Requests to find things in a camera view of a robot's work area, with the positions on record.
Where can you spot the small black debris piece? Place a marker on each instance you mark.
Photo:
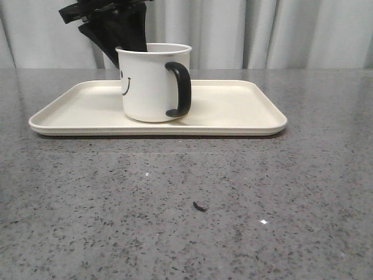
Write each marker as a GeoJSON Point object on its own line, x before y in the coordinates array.
{"type": "Point", "coordinates": [199, 207]}

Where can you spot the white smiley mug black handle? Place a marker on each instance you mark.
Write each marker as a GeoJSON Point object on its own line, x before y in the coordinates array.
{"type": "Point", "coordinates": [156, 84]}

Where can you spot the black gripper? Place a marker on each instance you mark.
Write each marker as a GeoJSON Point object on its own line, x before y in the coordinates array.
{"type": "Point", "coordinates": [102, 31]}

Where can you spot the grey pleated curtain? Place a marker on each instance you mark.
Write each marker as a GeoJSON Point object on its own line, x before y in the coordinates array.
{"type": "Point", "coordinates": [222, 34]}

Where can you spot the cream rectangular plastic tray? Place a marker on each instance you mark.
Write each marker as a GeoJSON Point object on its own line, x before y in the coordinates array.
{"type": "Point", "coordinates": [219, 107]}

